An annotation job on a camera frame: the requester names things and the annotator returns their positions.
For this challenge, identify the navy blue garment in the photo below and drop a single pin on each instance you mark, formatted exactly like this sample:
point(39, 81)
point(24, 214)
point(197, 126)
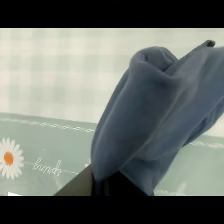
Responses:
point(156, 110)

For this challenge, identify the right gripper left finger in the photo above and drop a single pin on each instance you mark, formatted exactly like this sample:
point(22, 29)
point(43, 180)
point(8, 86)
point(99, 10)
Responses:
point(81, 185)

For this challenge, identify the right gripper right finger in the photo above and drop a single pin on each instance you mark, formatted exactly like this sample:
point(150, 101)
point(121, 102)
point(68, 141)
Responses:
point(116, 186)

